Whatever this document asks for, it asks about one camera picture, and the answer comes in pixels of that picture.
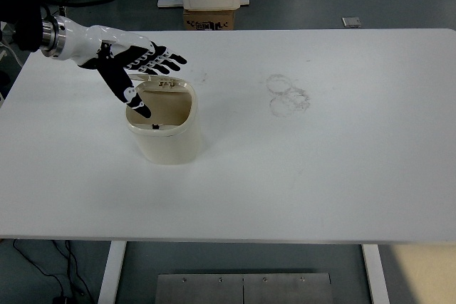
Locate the cream plastic trash bin body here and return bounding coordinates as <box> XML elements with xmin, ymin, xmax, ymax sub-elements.
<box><xmin>123</xmin><ymin>76</ymin><xmax>204</xmax><ymax>167</ymax></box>

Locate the cream hinged trash bin lid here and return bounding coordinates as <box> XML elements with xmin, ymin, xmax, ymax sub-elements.
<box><xmin>126</xmin><ymin>72</ymin><xmax>190</xmax><ymax>89</ymax></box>

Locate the brown printed cardboard box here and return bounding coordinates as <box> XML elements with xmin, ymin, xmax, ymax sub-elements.
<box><xmin>182</xmin><ymin>9</ymin><xmax>236</xmax><ymax>31</ymax></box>

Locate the thin white cable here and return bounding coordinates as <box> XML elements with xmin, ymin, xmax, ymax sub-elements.
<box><xmin>0</xmin><ymin>38</ymin><xmax>23</xmax><ymax>67</ymax></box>

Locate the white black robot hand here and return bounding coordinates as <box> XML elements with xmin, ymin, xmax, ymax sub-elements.
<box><xmin>63</xmin><ymin>18</ymin><xmax>188</xmax><ymax>120</ymax></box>

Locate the grey flat foot bar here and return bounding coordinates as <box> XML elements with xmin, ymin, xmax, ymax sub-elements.
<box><xmin>157</xmin><ymin>0</ymin><xmax>252</xmax><ymax>9</ymax></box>

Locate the white table leg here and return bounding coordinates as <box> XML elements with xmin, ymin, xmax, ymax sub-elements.
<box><xmin>97</xmin><ymin>241</ymin><xmax>128</xmax><ymax>304</ymax></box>
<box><xmin>361</xmin><ymin>244</ymin><xmax>391</xmax><ymax>304</ymax></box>

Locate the grey metal plate with screws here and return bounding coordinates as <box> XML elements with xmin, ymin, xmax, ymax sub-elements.
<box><xmin>156</xmin><ymin>273</ymin><xmax>334</xmax><ymax>304</ymax></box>

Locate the black floor cable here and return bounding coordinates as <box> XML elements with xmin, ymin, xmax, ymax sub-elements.
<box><xmin>12</xmin><ymin>239</ymin><xmax>94</xmax><ymax>304</ymax></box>

